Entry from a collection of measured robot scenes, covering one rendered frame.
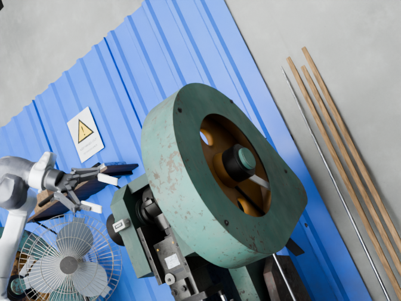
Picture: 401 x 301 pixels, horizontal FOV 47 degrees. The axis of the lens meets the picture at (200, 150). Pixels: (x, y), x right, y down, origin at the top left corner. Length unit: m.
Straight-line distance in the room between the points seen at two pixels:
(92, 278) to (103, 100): 1.79
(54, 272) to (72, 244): 0.20
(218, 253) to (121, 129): 2.27
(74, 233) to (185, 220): 1.21
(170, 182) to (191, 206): 0.12
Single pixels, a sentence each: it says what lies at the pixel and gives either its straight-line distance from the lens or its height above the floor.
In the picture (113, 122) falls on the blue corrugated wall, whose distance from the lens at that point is 3.97.
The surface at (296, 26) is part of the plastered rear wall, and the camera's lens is 3.23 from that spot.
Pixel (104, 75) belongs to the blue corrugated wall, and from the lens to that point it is 4.04.
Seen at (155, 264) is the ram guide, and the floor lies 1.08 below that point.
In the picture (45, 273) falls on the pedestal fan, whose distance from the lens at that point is 2.88.
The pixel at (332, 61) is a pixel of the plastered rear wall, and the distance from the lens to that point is 3.11.
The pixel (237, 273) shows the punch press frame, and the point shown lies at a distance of 2.31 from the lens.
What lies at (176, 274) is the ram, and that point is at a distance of 2.18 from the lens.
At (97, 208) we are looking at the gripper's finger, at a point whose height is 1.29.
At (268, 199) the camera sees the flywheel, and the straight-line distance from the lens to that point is 2.24.
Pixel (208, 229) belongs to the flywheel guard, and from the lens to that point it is 1.73.
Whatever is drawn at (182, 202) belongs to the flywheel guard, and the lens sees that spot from 1.71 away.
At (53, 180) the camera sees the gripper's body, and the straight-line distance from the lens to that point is 1.59.
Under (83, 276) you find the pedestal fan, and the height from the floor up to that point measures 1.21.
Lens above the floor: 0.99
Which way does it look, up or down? 13 degrees up
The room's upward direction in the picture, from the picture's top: 24 degrees counter-clockwise
